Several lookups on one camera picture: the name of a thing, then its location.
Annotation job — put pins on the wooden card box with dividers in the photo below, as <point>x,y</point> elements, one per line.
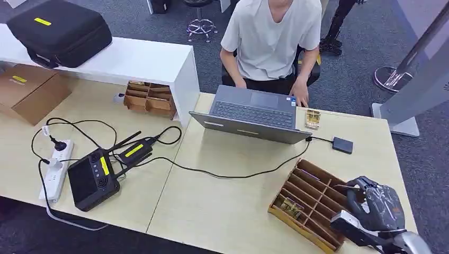
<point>308,196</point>

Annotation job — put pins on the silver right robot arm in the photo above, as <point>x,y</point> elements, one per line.
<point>410,245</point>

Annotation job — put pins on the grey laptop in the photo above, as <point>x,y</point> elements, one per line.
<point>254,105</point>

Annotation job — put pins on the person's left hand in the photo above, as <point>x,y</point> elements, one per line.
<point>300,93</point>

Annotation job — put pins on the black transmitter with antennas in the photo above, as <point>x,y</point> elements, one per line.
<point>136,151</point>

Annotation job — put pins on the small cardboard divider box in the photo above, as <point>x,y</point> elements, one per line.
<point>136,102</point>

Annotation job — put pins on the black office chair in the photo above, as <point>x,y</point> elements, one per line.
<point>313,75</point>

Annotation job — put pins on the chrome stool base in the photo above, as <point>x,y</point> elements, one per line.
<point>200,26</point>

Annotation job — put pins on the printed card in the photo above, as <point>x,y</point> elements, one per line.
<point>291,207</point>

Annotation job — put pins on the small white round object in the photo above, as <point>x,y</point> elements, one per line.
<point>118,98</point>

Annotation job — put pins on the white desk shelf riser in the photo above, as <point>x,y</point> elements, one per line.
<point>135,59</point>

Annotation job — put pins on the small black external drive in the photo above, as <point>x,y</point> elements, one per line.
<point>342,145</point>

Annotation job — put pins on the black storage bin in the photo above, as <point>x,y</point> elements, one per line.
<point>160,5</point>

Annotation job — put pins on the black remote controller with screen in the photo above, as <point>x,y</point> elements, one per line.
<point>86,181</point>

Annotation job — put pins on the standing person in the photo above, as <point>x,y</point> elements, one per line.
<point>338,17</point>

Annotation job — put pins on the black power plug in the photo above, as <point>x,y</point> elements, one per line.
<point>59,145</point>

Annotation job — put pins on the chrome pole with round base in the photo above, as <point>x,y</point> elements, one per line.
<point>389,79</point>

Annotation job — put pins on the white power plug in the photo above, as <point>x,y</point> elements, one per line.
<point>55,164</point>

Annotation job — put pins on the white power strip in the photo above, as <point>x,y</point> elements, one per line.
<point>54,178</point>

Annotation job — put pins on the black carrying case yellow label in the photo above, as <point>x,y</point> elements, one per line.
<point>61,38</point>

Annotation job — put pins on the brown cardboard box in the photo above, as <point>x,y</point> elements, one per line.
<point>33,94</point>

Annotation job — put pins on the grey panel stand white base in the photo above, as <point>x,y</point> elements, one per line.
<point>419,94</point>

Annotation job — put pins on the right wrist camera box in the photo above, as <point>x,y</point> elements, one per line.
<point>350,228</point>

